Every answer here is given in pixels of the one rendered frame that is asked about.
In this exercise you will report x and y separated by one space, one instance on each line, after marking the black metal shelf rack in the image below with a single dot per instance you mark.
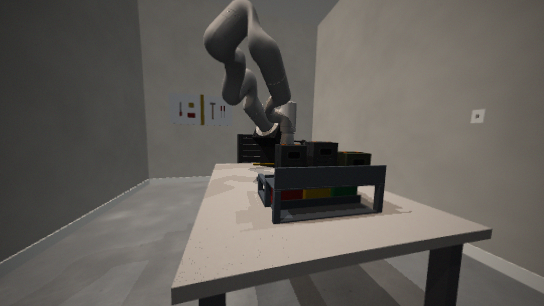
302 178

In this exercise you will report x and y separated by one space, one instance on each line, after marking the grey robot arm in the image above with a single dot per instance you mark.
225 33

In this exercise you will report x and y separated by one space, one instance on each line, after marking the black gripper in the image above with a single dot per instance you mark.
287 138

